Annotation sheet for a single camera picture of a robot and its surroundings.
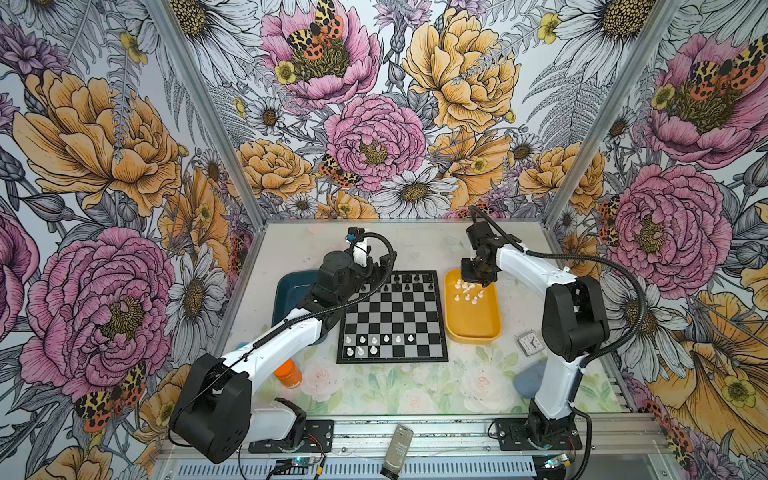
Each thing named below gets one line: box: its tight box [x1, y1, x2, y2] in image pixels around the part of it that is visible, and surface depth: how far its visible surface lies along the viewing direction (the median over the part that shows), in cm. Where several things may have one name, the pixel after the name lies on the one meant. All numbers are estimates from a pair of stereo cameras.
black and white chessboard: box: [336, 270, 449, 365], surface depth 93 cm
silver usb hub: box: [380, 424, 414, 479], surface depth 70 cm
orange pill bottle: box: [274, 358, 303, 388], surface depth 78 cm
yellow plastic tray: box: [444, 269, 502, 345], surface depth 100 cm
